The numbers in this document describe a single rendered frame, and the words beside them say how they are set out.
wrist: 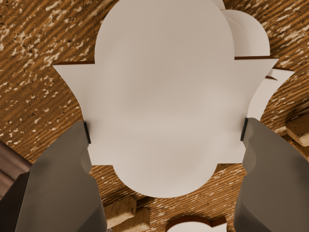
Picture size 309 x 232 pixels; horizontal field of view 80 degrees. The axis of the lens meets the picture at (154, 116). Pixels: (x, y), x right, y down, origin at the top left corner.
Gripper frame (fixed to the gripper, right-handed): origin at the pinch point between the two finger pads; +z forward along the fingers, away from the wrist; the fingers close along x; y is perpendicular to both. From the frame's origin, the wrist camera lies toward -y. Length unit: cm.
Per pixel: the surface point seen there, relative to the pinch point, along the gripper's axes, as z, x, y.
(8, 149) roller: 9.2, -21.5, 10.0
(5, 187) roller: 8.4, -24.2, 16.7
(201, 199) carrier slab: 6.6, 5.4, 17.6
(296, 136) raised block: 4.4, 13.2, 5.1
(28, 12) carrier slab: 6.6, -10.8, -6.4
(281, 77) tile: 4.4, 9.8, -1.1
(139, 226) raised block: 3.8, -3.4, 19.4
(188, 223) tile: 5.4, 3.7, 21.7
